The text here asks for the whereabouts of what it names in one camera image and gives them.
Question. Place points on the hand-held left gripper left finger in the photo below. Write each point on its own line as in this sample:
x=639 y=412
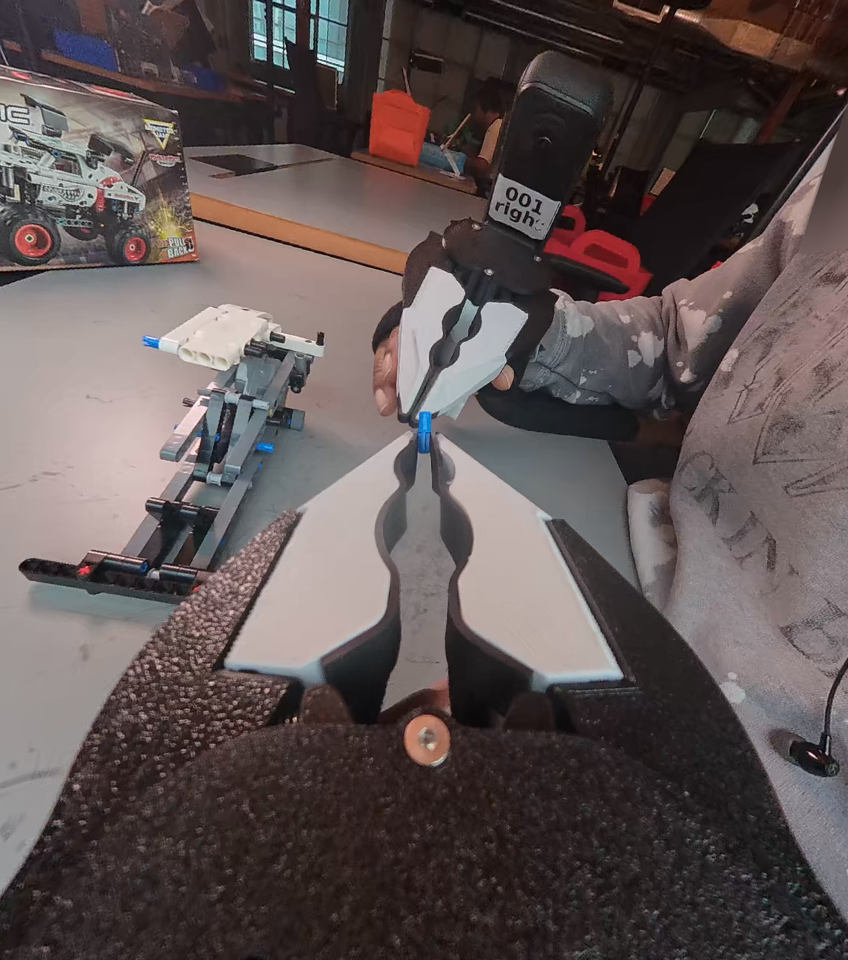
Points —
x=311 y=585

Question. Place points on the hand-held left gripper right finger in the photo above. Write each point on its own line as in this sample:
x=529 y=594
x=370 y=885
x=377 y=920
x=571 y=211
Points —
x=529 y=592

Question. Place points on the toy set cardboard box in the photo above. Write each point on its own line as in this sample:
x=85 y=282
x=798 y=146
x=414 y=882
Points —
x=56 y=172

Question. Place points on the black wrist rest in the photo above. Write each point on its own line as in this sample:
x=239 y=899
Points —
x=559 y=416

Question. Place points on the paned window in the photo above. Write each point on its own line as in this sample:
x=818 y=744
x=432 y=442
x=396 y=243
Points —
x=296 y=34

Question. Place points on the person's grey printed sweatshirt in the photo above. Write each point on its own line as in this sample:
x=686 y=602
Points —
x=784 y=487

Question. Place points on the red plastic canister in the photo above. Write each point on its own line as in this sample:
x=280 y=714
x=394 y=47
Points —
x=604 y=255

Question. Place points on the blue brick pin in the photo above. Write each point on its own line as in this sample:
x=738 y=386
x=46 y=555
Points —
x=423 y=431

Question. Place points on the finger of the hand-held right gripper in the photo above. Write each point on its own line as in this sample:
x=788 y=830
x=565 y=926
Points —
x=420 y=337
x=484 y=352

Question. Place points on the toy brick truck model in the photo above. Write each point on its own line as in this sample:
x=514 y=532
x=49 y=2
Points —
x=236 y=420

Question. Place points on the red plastic container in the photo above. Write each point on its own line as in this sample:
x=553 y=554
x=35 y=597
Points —
x=398 y=127

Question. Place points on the person's right forearm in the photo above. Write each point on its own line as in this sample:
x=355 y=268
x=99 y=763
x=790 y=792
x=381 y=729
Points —
x=619 y=345

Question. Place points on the person's right hand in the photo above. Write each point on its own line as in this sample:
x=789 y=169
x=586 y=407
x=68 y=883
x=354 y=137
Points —
x=385 y=375

